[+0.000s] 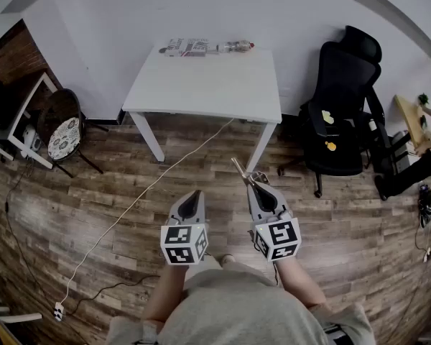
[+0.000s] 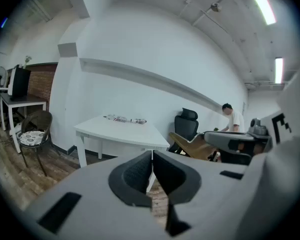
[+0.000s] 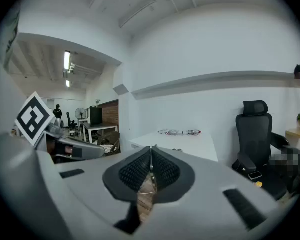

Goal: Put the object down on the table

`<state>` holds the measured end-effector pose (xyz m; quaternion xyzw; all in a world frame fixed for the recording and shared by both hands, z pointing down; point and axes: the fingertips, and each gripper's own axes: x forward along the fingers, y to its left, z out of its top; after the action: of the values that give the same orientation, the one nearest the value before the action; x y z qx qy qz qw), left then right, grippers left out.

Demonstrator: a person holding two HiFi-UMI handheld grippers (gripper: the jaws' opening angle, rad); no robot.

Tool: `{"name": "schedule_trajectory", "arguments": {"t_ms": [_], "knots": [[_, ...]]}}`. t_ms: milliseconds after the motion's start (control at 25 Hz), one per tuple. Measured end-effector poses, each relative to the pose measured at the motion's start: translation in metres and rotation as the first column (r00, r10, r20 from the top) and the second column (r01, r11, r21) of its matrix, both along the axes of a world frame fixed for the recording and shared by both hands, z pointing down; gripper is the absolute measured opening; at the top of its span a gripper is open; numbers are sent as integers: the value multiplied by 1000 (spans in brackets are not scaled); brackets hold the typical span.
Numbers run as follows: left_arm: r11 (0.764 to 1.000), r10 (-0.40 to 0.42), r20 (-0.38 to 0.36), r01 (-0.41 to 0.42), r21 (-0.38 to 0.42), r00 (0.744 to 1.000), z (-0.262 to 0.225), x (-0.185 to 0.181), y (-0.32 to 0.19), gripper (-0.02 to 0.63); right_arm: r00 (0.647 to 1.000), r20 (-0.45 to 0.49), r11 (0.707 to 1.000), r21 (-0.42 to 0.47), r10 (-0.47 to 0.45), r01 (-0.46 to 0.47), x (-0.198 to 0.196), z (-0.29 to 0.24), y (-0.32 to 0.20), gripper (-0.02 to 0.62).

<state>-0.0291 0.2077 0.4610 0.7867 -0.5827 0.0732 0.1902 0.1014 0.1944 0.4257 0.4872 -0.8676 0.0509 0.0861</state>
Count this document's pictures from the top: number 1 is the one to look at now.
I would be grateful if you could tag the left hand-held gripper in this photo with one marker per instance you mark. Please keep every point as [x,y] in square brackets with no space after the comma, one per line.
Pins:
[185,241]

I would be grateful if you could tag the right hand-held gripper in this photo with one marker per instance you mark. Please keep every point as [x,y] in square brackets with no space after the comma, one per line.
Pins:
[280,237]

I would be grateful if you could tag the person's right forearm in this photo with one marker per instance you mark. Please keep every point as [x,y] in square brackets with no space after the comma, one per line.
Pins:
[298,282]

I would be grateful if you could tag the person's left forearm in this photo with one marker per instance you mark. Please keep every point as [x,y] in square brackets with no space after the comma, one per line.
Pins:
[165,289]

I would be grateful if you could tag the person's beige trouser leg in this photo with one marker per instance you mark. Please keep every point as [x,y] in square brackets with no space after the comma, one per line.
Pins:
[210,264]

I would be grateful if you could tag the person's light shoe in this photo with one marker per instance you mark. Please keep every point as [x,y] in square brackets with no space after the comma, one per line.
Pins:
[227,259]

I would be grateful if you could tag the person's grey shirt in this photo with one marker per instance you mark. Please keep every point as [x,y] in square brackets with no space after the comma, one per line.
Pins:
[237,307]

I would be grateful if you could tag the small yellow item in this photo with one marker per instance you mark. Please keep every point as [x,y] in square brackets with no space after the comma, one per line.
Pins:
[330,146]

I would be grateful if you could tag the white table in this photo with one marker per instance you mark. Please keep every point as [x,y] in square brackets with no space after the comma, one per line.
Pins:
[149,138]

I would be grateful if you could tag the pale yellow cloth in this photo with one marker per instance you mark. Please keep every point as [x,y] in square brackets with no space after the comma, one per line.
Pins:
[327,117]

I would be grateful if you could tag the small white object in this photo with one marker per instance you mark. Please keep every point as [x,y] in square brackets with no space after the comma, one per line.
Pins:
[212,50]

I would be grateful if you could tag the clear plastic bottle red cap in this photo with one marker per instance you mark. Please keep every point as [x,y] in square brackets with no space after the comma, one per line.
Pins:
[237,46]

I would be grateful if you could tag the flag print box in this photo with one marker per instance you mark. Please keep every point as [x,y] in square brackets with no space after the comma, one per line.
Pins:
[190,47]

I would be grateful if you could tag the white bottle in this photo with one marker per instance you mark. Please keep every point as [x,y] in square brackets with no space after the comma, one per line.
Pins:
[372,125]

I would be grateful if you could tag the black office chair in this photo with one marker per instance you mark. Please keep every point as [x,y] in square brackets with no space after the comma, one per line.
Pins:
[345,70]

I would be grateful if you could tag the floral seat cushion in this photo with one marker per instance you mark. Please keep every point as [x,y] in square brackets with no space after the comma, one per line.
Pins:
[64,138]

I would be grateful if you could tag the white drawer unit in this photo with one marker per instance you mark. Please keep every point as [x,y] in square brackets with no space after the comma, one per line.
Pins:
[402,153]

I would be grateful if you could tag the wooden board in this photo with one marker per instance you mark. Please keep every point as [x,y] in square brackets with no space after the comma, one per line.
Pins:
[409,117]

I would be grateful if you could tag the black round back chair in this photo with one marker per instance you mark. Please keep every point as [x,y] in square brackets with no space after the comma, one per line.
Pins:
[62,102]

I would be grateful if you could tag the white side desk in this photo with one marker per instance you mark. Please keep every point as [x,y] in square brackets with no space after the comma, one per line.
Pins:
[21,154]

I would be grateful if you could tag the white appliance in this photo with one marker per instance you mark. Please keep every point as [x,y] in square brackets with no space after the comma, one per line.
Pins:
[30,137]

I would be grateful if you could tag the green black bag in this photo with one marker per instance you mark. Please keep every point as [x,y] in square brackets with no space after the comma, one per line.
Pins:
[429,201]

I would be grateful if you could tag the green plant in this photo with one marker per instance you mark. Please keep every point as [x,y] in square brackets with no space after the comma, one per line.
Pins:
[423,100]

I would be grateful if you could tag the small white adapter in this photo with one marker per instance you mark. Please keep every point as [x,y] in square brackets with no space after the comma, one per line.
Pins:
[426,255]

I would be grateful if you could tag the white metal frame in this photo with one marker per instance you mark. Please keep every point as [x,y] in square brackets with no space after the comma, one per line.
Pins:
[21,317]

